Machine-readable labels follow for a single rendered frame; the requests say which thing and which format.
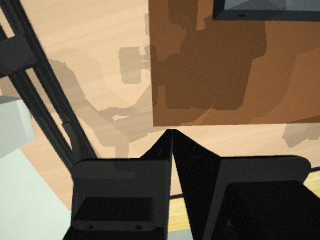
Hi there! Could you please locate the brown wooden stand with grey legs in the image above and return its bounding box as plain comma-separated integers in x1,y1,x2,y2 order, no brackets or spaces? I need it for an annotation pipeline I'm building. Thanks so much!
148,0,320,127

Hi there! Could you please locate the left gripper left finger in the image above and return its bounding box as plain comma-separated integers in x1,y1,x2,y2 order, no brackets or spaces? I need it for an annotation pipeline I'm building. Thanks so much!
71,129,173,240

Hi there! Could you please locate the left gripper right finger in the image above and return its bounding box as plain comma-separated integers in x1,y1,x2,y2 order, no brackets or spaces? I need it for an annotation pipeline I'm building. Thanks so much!
172,129,311,240

